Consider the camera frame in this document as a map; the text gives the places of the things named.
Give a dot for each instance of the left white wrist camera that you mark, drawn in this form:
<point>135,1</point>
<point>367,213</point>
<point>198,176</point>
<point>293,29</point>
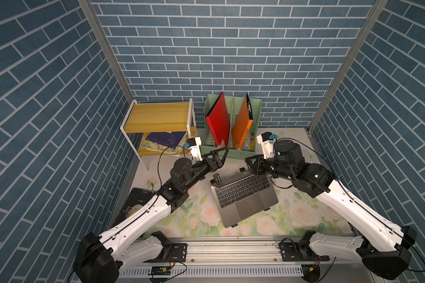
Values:
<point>193,146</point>

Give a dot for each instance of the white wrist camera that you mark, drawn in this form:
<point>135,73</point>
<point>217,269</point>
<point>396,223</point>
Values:
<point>266,140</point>
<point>193,146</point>

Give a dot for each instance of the aluminium mounting rail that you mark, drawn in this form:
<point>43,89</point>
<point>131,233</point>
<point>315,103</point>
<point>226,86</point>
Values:
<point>248,260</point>

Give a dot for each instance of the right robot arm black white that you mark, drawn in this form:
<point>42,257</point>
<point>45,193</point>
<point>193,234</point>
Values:
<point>382,246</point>

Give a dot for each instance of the floral table mat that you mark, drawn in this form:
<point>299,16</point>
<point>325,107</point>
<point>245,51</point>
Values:
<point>199,216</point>

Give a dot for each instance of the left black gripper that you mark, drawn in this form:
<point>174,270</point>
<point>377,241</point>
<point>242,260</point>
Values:
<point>213,164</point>

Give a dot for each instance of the black folding laptop stand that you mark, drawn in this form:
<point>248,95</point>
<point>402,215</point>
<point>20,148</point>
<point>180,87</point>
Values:
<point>216,178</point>

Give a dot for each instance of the green plastic file organizer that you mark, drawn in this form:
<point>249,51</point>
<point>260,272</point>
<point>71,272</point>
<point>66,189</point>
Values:
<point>233,107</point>

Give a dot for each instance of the red file folder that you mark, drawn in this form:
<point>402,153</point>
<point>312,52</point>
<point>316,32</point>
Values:
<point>219,122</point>

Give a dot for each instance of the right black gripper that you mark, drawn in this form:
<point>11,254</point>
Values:
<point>258,159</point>

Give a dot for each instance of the grey laptop computer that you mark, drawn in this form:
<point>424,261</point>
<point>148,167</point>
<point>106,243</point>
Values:
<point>242,198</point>

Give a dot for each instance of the dark blue book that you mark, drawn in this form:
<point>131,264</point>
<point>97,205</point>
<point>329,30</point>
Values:
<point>166,139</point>

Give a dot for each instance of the black moon book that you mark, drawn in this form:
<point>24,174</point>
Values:
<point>136,199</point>

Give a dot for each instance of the light floral paper booklets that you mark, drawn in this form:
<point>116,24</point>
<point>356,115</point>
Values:
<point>151,148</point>

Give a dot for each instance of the orange file folder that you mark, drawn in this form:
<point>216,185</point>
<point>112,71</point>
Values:
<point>242,124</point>

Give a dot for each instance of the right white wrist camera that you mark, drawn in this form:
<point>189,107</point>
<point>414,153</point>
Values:
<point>266,140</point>

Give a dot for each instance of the small black controller box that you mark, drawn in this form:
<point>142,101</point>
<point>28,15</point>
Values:
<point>160,271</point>

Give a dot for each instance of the white frame yellow shelf rack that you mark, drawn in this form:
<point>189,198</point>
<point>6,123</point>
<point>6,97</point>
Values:
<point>146,118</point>

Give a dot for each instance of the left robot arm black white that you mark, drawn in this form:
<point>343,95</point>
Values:
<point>101,258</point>

